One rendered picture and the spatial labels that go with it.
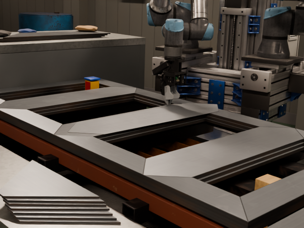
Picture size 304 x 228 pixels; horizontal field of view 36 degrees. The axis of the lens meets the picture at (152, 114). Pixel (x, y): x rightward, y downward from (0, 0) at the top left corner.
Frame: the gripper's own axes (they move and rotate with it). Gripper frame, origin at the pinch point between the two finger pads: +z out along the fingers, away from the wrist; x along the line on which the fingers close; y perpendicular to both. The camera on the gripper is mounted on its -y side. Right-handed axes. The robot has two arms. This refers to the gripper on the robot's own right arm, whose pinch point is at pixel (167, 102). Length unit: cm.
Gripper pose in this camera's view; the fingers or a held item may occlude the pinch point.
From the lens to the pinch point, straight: 203.2
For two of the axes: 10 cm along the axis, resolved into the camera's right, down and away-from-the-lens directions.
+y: 6.7, 2.1, -7.1
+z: -0.3, 9.7, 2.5
